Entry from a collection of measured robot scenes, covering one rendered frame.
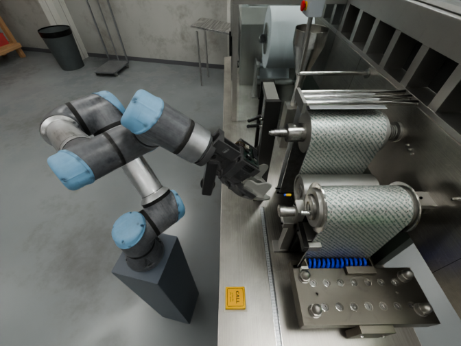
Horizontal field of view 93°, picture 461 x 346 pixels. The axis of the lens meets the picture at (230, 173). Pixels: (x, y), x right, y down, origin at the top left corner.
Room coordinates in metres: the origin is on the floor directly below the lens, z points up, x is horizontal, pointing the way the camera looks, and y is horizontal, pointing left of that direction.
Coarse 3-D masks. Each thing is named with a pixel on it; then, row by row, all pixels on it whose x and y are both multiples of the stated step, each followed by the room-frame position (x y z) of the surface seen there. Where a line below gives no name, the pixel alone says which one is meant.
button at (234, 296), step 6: (228, 288) 0.23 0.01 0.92; (234, 288) 0.23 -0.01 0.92; (240, 288) 0.23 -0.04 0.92; (228, 294) 0.21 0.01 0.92; (234, 294) 0.21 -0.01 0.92; (240, 294) 0.21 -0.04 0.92; (228, 300) 0.19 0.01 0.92; (234, 300) 0.19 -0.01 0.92; (240, 300) 0.19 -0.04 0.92; (228, 306) 0.17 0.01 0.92; (234, 306) 0.17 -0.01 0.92; (240, 306) 0.17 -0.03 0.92
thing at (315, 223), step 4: (312, 188) 0.40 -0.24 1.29; (308, 192) 0.41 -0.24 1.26; (312, 192) 0.39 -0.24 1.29; (316, 192) 0.38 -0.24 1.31; (316, 196) 0.37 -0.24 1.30; (320, 196) 0.36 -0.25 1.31; (316, 200) 0.36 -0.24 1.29; (320, 200) 0.35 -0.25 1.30; (412, 200) 0.35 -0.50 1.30; (316, 204) 0.35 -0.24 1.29; (320, 204) 0.34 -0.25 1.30; (412, 204) 0.34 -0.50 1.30; (320, 208) 0.33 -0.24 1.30; (320, 212) 0.32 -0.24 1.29; (316, 216) 0.33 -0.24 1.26; (320, 216) 0.32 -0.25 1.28; (412, 216) 0.32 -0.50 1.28; (308, 220) 0.35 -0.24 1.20; (312, 220) 0.33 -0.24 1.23; (316, 220) 0.32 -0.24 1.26; (320, 220) 0.31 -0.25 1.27; (312, 224) 0.32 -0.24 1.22; (316, 224) 0.31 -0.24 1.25
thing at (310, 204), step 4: (308, 196) 0.39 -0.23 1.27; (312, 196) 0.38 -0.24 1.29; (308, 200) 0.38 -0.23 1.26; (312, 200) 0.36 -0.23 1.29; (304, 204) 0.39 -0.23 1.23; (308, 204) 0.37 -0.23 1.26; (312, 204) 0.35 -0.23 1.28; (304, 208) 0.38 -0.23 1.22; (308, 208) 0.36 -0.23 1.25; (312, 208) 0.34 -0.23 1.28; (316, 208) 0.34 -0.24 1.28; (312, 212) 0.34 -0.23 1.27; (316, 212) 0.34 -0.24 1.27; (308, 216) 0.35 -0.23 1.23; (312, 216) 0.33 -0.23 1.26
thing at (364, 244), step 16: (320, 240) 0.30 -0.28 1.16; (336, 240) 0.30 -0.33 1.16; (352, 240) 0.30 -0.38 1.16; (368, 240) 0.31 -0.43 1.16; (384, 240) 0.31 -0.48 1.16; (304, 256) 0.30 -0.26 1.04; (320, 256) 0.30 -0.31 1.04; (336, 256) 0.30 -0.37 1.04; (352, 256) 0.31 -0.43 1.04; (368, 256) 0.31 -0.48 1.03
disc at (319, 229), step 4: (312, 184) 0.43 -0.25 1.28; (316, 184) 0.41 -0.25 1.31; (316, 188) 0.40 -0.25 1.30; (320, 188) 0.38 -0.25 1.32; (320, 192) 0.37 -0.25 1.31; (324, 196) 0.35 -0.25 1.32; (324, 200) 0.34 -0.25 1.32; (324, 204) 0.33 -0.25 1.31; (324, 208) 0.33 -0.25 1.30; (324, 212) 0.32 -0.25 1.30; (324, 216) 0.31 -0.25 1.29; (324, 220) 0.30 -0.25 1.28; (320, 224) 0.31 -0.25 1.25; (324, 224) 0.30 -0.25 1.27; (312, 228) 0.33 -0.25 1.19; (316, 228) 0.31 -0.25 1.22; (320, 228) 0.30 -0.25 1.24; (316, 232) 0.31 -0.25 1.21; (320, 232) 0.30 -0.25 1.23
